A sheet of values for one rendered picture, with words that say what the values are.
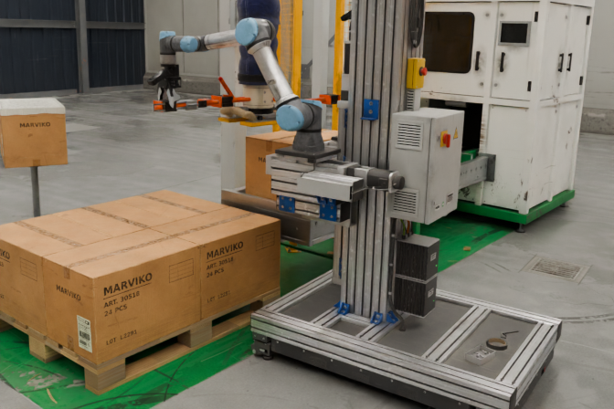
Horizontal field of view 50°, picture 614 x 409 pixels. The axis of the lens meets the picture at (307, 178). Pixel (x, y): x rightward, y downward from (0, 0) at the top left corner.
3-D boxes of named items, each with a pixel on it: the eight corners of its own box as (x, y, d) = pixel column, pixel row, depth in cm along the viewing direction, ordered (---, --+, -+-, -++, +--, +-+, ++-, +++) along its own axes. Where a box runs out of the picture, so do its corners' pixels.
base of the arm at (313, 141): (331, 148, 307) (331, 127, 304) (312, 152, 294) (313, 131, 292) (303, 144, 315) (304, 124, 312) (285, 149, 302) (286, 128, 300)
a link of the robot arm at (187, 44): (203, 36, 314) (185, 35, 319) (187, 36, 304) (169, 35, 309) (203, 52, 316) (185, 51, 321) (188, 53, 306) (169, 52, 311)
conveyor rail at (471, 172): (481, 178, 546) (482, 155, 542) (486, 179, 543) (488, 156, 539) (305, 243, 370) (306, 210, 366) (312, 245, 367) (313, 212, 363)
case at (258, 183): (308, 184, 445) (310, 126, 436) (355, 195, 420) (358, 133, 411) (245, 201, 400) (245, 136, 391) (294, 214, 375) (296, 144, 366)
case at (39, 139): (0, 152, 492) (-4, 99, 483) (58, 149, 510) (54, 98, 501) (5, 168, 440) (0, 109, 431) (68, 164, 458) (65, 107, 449)
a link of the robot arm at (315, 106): (326, 127, 305) (327, 98, 302) (312, 131, 293) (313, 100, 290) (303, 125, 310) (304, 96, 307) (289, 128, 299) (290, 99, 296)
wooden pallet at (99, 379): (166, 268, 438) (166, 247, 435) (280, 310, 378) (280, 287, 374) (-13, 328, 347) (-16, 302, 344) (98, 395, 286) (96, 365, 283)
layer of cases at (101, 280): (166, 247, 435) (164, 189, 426) (280, 287, 374) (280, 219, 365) (-15, 302, 344) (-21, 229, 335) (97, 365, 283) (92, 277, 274)
